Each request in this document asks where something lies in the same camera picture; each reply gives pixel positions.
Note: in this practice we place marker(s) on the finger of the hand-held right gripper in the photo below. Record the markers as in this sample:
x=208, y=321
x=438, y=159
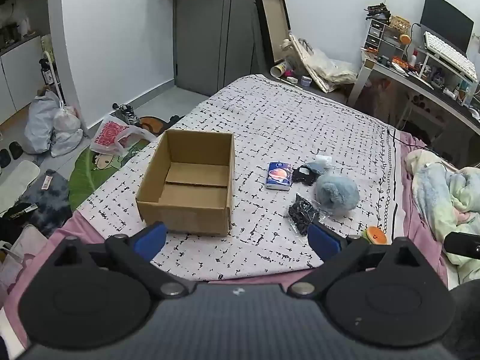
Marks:
x=462, y=245

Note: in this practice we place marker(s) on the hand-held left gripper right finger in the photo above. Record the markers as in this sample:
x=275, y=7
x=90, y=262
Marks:
x=323, y=242

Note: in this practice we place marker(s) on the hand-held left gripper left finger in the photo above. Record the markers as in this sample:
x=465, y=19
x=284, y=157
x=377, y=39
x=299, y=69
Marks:
x=150, y=238

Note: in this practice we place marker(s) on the black item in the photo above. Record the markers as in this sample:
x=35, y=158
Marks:
x=302, y=213

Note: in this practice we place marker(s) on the brown cardboard box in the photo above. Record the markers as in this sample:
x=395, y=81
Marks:
x=195, y=198

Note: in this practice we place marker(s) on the blue planet-print tissue pack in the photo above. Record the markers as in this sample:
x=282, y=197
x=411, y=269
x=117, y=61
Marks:
x=279, y=176

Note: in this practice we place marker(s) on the pastel fluffy blanket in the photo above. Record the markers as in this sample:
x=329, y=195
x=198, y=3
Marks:
x=442, y=202

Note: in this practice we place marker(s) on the blue plush toy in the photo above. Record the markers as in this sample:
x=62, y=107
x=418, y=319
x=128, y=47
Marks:
x=335, y=195

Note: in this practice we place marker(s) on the pink bed sheet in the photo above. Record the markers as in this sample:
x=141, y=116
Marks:
x=416, y=225

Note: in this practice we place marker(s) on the orange round toy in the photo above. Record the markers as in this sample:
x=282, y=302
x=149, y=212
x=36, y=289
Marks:
x=374, y=235

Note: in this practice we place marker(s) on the black cloth with white label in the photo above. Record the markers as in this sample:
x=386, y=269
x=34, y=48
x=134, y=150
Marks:
x=303, y=176

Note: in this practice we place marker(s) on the grey-blue cloth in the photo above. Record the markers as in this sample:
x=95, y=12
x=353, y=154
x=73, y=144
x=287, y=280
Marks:
x=318, y=168

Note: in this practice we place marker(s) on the green leaf cartoon rug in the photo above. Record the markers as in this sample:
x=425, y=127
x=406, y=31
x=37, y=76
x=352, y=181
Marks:
x=97, y=172

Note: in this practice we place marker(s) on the red-print plastic bag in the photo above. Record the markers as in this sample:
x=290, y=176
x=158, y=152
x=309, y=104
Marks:
x=112, y=137

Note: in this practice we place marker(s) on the blue tie-dye rug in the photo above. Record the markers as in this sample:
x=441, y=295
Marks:
x=47, y=198

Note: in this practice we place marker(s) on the brown floor mat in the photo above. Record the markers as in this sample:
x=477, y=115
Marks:
x=152, y=123

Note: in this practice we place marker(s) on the white black-patterned bed blanket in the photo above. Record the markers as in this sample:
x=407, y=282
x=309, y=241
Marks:
x=300, y=120

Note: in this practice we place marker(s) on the grey sneakers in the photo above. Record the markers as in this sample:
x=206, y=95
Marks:
x=125, y=112

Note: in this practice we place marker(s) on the white canvas bag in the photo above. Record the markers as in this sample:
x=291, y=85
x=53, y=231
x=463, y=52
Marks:
x=18, y=255

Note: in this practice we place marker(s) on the small white plastic bag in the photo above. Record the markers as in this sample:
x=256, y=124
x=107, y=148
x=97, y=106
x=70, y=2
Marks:
x=67, y=131

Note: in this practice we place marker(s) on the white floor mat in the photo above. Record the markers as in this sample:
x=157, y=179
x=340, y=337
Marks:
x=17, y=185

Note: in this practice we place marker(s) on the white desk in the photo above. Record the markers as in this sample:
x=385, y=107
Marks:
x=431, y=93

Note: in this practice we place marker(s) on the large grey plastic bag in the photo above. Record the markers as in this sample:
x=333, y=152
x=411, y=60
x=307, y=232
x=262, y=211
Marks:
x=39, y=120

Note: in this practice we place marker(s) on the black house shoes pair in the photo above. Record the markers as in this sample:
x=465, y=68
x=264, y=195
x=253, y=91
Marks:
x=10, y=153

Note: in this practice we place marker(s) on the beige tote bag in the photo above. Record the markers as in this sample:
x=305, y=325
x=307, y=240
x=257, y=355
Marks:
x=322, y=65

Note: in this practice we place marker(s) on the paper cup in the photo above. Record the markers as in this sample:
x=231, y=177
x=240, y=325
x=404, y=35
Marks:
x=280, y=70

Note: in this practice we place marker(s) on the white monitor riser shelf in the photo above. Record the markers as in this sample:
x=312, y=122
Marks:
x=431, y=65

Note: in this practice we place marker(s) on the white keyboard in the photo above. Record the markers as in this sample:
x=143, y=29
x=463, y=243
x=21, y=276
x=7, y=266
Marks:
x=450, y=54

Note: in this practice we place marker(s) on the white cabinet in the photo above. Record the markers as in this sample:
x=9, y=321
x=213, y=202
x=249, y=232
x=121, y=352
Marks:
x=18, y=75

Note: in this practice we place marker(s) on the orange ball lamp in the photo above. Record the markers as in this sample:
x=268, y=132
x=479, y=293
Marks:
x=404, y=39

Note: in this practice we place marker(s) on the grey door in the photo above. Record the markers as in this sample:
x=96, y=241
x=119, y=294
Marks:
x=213, y=33

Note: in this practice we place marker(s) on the grey drawer organiser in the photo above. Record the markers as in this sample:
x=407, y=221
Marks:
x=384, y=33

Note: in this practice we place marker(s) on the black-framed board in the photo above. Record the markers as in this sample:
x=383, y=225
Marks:
x=272, y=26

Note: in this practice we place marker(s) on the black monitor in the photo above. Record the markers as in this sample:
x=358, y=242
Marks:
x=446, y=20

